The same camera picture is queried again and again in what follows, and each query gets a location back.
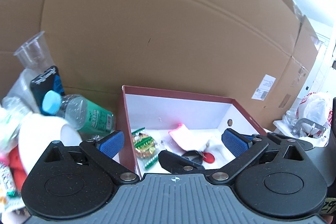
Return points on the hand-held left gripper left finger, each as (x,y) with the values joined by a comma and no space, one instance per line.
(111,144)

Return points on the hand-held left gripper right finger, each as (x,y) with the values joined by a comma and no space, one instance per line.
(235,142)

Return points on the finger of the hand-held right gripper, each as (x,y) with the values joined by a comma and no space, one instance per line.
(178,162)

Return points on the clear plastic hook plate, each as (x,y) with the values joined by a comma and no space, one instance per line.
(168,146)

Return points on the pink packet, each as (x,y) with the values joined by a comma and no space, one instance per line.
(186,137)

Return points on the keys with red tag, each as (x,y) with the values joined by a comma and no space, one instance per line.
(207,157)

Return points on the snack bag with green clips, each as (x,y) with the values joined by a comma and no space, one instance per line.
(144,146)

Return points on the brown cardboard shoe box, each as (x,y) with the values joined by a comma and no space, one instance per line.
(189,113)

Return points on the clear plastic container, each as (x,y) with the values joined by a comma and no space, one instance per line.
(21,90)

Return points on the grey metal clamp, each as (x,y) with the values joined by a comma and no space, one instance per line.
(305,124)

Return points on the plastic bottle with blue cap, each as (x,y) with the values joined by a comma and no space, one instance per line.
(84,113)

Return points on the white shelf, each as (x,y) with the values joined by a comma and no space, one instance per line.
(283,125)

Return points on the white plastic bag red print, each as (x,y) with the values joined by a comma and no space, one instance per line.
(316,108)

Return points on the large white shipping label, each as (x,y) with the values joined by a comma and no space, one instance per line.
(264,87)

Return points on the white ribbed bowl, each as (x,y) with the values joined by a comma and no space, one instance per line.
(42,134)

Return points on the black and blue card case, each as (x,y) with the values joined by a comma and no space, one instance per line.
(48,82)

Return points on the orange plastic funnel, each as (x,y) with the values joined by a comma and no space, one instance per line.
(17,163)

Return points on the green and white snack packet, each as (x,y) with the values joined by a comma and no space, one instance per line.
(8,187)

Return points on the clear plastic cup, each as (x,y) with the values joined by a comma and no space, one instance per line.
(32,52)

